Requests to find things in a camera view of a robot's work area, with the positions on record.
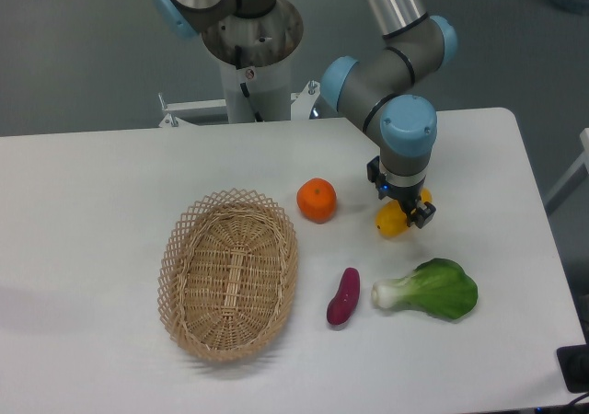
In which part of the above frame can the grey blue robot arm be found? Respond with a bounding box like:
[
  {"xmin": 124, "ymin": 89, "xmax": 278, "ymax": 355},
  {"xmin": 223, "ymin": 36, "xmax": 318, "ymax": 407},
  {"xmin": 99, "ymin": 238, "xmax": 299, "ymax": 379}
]
[{"xmin": 153, "ymin": 0, "xmax": 457, "ymax": 227}]

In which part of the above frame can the orange tangerine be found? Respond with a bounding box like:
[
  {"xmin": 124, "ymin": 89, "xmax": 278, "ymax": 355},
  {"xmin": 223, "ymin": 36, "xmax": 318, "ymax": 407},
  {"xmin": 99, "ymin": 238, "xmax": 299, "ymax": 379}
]
[{"xmin": 296, "ymin": 178, "xmax": 337, "ymax": 224}]

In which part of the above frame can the white metal base frame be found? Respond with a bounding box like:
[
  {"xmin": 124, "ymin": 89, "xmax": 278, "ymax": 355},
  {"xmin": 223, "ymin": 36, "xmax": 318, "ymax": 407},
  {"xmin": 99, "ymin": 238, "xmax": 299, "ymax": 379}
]
[{"xmin": 157, "ymin": 80, "xmax": 321, "ymax": 128}]

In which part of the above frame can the black pedestal cable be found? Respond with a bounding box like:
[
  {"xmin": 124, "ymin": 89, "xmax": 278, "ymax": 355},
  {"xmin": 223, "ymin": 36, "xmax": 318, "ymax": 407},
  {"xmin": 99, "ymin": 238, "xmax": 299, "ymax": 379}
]
[{"xmin": 233, "ymin": 44, "xmax": 264, "ymax": 123}]

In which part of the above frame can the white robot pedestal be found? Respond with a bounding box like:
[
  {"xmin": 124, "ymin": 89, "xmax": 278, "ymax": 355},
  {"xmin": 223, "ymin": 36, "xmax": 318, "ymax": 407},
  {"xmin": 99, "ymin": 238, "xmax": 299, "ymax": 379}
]
[{"xmin": 202, "ymin": 0, "xmax": 304, "ymax": 121}]

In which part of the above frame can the woven wicker basket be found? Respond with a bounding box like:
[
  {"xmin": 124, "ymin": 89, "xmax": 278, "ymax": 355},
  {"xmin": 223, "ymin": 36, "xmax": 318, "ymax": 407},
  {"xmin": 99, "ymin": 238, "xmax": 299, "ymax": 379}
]
[{"xmin": 157, "ymin": 189, "xmax": 298, "ymax": 362}]

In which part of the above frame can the purple sweet potato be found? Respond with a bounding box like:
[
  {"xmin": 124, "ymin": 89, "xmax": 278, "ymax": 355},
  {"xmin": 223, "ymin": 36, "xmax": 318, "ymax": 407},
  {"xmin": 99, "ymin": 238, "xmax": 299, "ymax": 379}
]
[{"xmin": 326, "ymin": 268, "xmax": 361, "ymax": 326}]

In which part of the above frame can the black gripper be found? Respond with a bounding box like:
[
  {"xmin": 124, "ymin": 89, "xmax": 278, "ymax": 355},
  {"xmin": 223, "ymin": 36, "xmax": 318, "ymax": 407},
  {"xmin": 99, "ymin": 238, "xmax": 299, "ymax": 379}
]
[{"xmin": 366, "ymin": 155, "xmax": 436, "ymax": 229}]

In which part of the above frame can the black device at table edge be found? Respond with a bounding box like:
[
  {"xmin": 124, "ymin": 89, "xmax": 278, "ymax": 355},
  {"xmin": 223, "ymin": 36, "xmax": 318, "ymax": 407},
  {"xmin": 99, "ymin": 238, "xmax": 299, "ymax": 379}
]
[{"xmin": 556, "ymin": 344, "xmax": 588, "ymax": 394}]

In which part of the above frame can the white frame at right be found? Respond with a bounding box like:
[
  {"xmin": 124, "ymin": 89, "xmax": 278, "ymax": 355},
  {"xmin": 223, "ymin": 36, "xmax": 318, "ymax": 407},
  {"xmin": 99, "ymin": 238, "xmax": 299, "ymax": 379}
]
[{"xmin": 544, "ymin": 128, "xmax": 588, "ymax": 215}]

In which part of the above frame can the green bok choy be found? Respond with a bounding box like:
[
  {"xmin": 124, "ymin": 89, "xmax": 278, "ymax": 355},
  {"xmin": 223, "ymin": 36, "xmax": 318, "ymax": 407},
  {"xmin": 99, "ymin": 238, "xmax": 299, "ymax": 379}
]
[{"xmin": 371, "ymin": 259, "xmax": 479, "ymax": 320}]

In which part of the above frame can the yellow mango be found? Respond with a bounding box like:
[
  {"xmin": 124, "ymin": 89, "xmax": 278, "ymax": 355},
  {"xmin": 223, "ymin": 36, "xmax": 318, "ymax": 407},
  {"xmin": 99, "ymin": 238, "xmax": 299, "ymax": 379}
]
[{"xmin": 375, "ymin": 200, "xmax": 410, "ymax": 238}]

